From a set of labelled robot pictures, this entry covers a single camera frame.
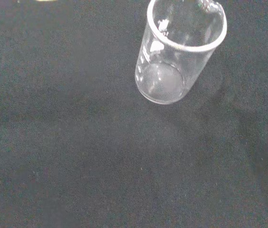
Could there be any black bench cloth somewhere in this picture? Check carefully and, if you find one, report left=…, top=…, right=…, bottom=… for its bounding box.
left=0, top=0, right=268, bottom=228

